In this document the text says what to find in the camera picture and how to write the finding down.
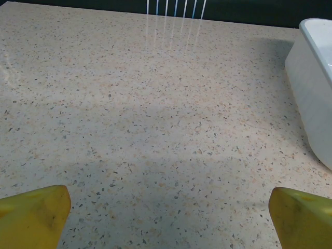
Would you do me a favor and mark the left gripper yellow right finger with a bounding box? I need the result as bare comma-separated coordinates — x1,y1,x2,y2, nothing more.
268,187,332,249

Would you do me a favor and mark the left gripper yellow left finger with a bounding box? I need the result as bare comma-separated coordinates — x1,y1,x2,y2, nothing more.
0,184,72,249

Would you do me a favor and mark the large white plastic bin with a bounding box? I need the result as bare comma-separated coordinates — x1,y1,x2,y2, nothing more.
284,18,332,171

